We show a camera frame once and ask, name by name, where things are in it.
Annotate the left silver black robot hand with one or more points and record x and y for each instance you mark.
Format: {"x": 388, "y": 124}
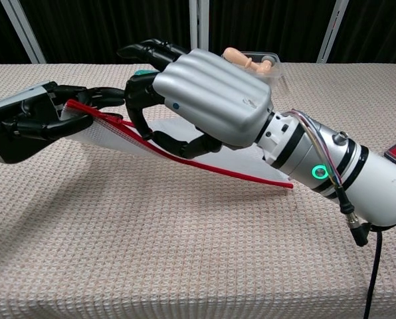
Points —
{"x": 18, "y": 119}

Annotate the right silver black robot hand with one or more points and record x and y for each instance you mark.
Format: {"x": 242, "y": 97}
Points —
{"x": 214, "y": 96}

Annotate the clear zip bag red seal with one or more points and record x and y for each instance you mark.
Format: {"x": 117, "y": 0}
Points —
{"x": 231, "y": 163}

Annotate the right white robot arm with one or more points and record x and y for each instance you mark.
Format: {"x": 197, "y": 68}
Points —
{"x": 377, "y": 179}

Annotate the clear plastic container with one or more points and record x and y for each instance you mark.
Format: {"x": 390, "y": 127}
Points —
{"x": 274, "y": 71}

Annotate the teal plastic tray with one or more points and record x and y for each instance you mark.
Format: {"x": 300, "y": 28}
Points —
{"x": 144, "y": 72}

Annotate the beige waffle tablecloth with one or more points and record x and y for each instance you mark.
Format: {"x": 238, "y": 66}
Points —
{"x": 151, "y": 249}

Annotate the aluminium frame post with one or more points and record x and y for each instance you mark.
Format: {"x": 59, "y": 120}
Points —
{"x": 199, "y": 26}
{"x": 332, "y": 33}
{"x": 23, "y": 33}

